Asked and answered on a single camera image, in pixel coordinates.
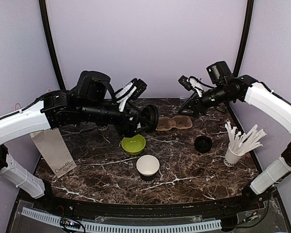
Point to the black front rail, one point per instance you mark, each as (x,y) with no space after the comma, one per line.
(223,208)

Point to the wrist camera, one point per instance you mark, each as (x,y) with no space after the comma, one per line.
(131,91)
(191,83)

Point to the left black frame post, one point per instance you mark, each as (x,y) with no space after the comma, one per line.
(50,44)

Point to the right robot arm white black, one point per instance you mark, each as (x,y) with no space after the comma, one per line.
(249,90)

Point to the black paper coffee cup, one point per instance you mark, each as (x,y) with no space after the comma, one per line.
(148,167)

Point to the right black frame post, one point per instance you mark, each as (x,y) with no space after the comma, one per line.
(244,37)

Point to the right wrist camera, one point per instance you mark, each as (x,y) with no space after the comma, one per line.
(191,83)

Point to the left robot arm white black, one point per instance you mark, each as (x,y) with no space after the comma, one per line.
(91,100)

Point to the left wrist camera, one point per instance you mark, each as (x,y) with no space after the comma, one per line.
(131,91)

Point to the white cable duct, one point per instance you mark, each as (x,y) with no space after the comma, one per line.
(93,227)

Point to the kraft paper bag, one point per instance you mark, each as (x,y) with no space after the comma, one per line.
(53,149)

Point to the cardboard cup carrier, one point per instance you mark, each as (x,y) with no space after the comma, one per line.
(178,122)

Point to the black frame post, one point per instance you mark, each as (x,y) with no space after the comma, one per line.
(244,37)
(50,44)

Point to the bundle of wrapped straws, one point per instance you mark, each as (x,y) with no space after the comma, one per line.
(242,143)

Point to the black plastic lid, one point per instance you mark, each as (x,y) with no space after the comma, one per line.
(150,113)

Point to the white cup holding straws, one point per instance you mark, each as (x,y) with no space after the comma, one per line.
(231,158)

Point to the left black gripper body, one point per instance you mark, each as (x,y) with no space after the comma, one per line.
(121,124)

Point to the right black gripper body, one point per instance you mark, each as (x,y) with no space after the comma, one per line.
(203,107)

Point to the stack of black lids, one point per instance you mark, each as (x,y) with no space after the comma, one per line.
(203,144)

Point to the green bowl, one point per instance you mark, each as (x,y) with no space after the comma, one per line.
(134,145)

